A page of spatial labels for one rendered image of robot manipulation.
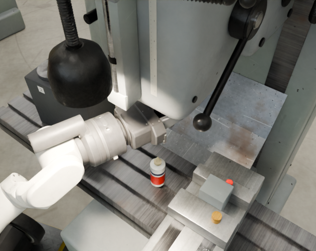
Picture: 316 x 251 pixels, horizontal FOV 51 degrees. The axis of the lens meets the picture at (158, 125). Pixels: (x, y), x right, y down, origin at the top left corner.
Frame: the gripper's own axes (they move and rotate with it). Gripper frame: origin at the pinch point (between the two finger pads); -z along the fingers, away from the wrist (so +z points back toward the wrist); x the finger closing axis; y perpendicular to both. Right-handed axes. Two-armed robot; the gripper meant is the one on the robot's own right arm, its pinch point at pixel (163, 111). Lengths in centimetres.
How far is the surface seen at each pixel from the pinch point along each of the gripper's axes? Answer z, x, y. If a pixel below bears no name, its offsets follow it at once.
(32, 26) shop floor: -18, 264, 122
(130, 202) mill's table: 9.5, 0.2, 29.4
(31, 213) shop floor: 41, 71, 122
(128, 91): 10.5, -6.3, -15.4
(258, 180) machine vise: -19.8, -14.7, 22.2
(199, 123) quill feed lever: 3.1, -14.8, -12.0
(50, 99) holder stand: 16.7, 33.7, 15.6
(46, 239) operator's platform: 36, 31, 82
